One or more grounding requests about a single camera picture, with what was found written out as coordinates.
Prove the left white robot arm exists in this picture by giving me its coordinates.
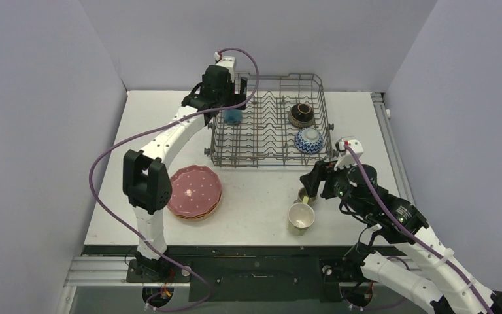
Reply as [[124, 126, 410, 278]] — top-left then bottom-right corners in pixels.
[[122, 58, 247, 281]]

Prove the black patterned bowl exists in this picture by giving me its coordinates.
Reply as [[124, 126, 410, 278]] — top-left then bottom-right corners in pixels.
[[288, 103, 314, 129]]

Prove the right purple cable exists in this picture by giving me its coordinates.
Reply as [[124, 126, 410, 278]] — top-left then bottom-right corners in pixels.
[[343, 143, 494, 314]]

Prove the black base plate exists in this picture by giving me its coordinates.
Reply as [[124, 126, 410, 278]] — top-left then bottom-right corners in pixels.
[[82, 245, 374, 305]]

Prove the grey wire dish rack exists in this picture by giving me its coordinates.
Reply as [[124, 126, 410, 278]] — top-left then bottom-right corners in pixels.
[[205, 72, 334, 167]]

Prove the red patterned bowl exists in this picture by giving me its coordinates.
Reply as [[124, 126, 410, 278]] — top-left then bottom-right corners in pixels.
[[294, 128, 324, 154]]

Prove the pale yellow mug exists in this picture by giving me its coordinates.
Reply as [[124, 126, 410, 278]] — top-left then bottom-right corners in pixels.
[[287, 199, 316, 236]]

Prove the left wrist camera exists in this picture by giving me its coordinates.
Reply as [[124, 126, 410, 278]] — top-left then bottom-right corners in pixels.
[[214, 52, 237, 73]]

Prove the pink dotted plate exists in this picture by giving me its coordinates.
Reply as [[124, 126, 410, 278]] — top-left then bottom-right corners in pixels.
[[167, 165, 222, 209]]

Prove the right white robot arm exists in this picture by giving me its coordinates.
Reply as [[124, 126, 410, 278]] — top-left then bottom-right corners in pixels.
[[299, 161, 502, 313]]

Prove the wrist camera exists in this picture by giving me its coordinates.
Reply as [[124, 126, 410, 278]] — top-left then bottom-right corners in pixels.
[[334, 137, 364, 170], [214, 52, 237, 73]]

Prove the small grey cup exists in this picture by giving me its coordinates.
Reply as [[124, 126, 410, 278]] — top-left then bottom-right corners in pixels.
[[294, 188, 316, 205]]

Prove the blue floral mug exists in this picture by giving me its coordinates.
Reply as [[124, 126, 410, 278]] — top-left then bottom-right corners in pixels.
[[223, 109, 243, 125]]

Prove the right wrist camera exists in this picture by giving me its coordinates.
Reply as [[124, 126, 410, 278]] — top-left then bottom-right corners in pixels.
[[334, 137, 364, 170]]

